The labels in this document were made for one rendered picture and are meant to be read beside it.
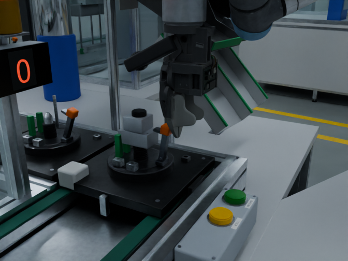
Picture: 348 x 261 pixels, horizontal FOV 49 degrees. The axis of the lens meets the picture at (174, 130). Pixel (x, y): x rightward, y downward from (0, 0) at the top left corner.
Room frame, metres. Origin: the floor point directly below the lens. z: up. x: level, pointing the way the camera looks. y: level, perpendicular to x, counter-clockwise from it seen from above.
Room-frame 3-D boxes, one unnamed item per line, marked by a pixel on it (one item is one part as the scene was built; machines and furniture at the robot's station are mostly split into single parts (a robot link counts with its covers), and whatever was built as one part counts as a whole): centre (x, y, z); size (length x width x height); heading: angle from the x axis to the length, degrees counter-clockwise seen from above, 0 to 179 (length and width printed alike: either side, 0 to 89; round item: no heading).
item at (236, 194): (0.61, -0.11, 0.96); 0.04 x 0.04 x 0.02
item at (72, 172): (0.69, 0.20, 0.97); 0.05 x 0.05 x 0.04; 62
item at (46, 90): (1.63, 0.49, 1.00); 0.16 x 0.16 x 0.27
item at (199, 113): (0.69, -0.03, 1.10); 0.06 x 0.03 x 0.09; 62
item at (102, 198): (0.62, 0.13, 0.95); 0.01 x 0.01 x 0.04; 62
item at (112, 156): (0.73, 0.07, 0.98); 0.14 x 0.14 x 0.02
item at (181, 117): (0.66, -0.01, 1.10); 0.06 x 0.03 x 0.09; 62
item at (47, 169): (0.85, 0.30, 1.01); 0.24 x 0.24 x 0.13; 62
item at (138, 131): (0.73, 0.08, 1.06); 0.08 x 0.04 x 0.07; 61
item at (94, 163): (0.73, 0.07, 0.96); 0.24 x 0.24 x 0.02; 62
